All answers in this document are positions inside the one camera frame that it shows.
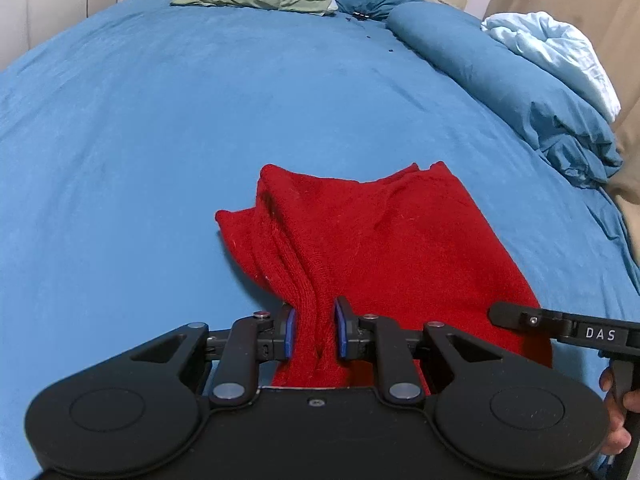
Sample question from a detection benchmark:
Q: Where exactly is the blue bed sheet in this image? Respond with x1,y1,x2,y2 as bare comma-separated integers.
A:
1,0,639,479

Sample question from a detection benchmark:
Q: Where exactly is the red knit sweater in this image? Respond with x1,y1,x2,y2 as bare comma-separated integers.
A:
215,162,552,388

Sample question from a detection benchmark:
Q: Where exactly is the right hand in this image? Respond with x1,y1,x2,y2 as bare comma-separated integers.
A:
600,367,640,456

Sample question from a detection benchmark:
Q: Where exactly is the blue duvet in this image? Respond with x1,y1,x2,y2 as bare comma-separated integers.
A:
386,1,623,188

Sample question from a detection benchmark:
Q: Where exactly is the light blue white blanket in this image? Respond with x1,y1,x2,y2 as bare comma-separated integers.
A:
480,11,622,124

